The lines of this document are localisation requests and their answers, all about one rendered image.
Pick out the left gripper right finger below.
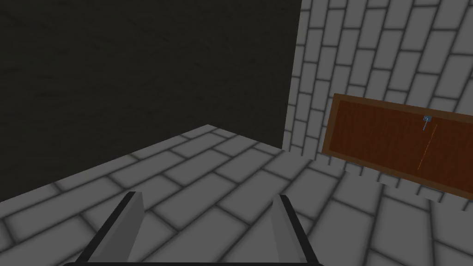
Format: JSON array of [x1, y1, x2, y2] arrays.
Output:
[[271, 194, 319, 264]]

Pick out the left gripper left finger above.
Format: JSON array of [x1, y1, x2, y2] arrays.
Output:
[[75, 191, 144, 264]]

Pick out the brown wooden door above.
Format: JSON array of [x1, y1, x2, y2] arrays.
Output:
[[321, 93, 473, 201]]

